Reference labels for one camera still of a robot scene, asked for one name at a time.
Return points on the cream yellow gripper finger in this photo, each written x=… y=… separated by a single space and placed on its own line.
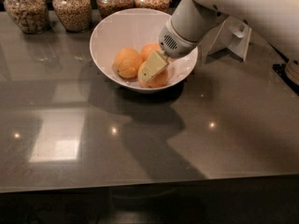
x=153 y=66

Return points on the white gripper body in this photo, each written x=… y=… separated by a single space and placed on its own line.
x=175 y=45

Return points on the orange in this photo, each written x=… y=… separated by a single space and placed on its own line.
x=147 y=49
x=127 y=63
x=157 y=82

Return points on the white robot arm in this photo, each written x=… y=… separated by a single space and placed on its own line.
x=277 y=21

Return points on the white ceramic bowl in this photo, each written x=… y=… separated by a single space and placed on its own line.
x=134 y=28

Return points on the white standing card holder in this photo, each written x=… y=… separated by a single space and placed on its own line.
x=232 y=35

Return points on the far left glass jar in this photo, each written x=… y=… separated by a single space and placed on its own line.
x=31 y=16

